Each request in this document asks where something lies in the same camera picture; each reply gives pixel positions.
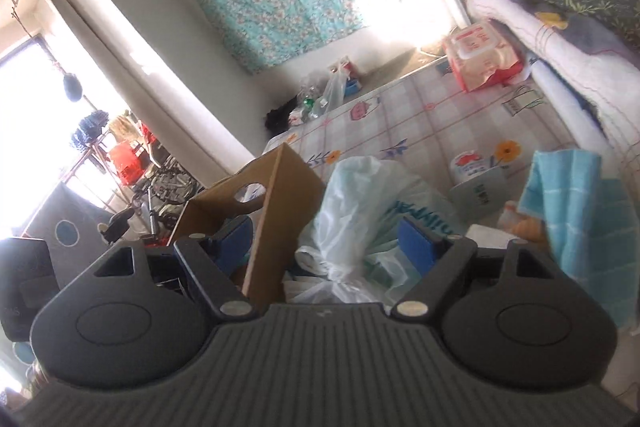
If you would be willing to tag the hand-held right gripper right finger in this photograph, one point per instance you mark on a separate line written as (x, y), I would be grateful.
(417, 244)

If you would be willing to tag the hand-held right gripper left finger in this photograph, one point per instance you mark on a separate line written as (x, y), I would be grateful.
(235, 242)

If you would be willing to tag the cardboard box with dark print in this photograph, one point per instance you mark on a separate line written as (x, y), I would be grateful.
(285, 207)

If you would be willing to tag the large white plastic bag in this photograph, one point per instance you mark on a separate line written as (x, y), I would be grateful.
(360, 217)

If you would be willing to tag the light blue towel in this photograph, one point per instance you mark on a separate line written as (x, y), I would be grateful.
(575, 217)

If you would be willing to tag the grey white packet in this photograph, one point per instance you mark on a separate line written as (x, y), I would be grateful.
(485, 197)

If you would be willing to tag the red white tissue packet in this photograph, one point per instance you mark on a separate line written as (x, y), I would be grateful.
(470, 162)

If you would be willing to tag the black stool seat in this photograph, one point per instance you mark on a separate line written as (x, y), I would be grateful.
(117, 224)

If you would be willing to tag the plaid bed sheet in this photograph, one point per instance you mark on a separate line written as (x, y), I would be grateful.
(425, 127)

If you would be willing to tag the black cloth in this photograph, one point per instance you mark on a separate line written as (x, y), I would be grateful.
(280, 117)

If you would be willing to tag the clear plastic bag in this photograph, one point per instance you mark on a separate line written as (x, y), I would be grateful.
(334, 89)

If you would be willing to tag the pink wet wipes pack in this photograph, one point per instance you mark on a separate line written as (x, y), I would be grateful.
(480, 57)

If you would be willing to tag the black hanging duster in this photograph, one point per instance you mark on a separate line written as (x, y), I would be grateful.
(72, 87)

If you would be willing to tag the white quilt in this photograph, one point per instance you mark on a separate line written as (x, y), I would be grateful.
(565, 57)

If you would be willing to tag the wall coat hooks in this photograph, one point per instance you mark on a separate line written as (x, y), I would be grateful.
(17, 2)

